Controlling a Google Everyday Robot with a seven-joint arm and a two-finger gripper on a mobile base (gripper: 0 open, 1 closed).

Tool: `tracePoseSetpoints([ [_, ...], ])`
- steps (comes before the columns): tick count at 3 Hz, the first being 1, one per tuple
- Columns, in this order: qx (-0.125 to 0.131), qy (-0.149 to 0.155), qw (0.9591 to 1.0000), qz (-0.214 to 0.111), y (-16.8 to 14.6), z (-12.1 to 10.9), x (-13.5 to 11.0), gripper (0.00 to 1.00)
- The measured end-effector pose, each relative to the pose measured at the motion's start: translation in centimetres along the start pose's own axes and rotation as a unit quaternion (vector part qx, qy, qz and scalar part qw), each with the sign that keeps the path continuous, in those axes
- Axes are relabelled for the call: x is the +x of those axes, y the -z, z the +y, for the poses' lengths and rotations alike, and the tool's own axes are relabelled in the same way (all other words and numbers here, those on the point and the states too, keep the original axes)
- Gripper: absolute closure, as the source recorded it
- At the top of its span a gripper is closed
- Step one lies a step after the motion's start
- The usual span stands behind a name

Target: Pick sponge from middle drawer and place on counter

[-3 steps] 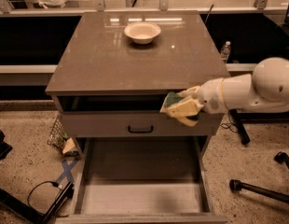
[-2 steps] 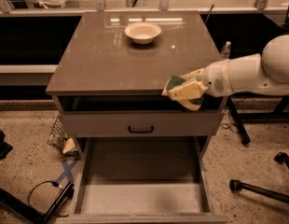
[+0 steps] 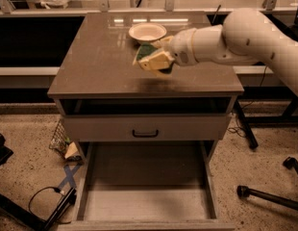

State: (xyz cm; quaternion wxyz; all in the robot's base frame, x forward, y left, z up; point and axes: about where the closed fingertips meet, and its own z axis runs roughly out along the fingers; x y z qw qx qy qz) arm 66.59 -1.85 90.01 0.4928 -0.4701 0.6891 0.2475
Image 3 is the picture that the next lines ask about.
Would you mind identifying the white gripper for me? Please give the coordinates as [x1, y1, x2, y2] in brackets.
[137, 28, 197, 70]

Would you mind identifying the green yellow sponge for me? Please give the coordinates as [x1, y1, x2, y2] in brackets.
[133, 42, 173, 77]

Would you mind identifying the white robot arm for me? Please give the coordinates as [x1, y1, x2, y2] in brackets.
[134, 9, 298, 96]

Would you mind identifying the grey drawer cabinet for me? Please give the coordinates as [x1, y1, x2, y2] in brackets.
[48, 13, 243, 155]

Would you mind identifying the open middle drawer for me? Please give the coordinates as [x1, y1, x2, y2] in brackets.
[58, 141, 235, 231]

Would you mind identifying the white bowl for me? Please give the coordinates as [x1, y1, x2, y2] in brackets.
[129, 23, 167, 43]

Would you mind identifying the black table leg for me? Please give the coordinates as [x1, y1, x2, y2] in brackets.
[235, 101, 259, 150]

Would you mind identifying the blue tape cross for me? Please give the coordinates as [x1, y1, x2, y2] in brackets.
[58, 164, 81, 190]

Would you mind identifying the black chair leg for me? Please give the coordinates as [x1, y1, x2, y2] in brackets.
[236, 186, 298, 211]

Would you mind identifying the black stand base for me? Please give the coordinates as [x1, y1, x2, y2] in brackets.
[0, 188, 76, 231]

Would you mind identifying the top drawer with handle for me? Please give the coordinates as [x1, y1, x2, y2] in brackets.
[62, 115, 231, 141]

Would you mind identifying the wire mesh basket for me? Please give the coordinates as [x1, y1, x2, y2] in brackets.
[49, 121, 82, 162]

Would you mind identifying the black cable on floor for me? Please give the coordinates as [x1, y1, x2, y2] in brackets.
[27, 186, 66, 216]

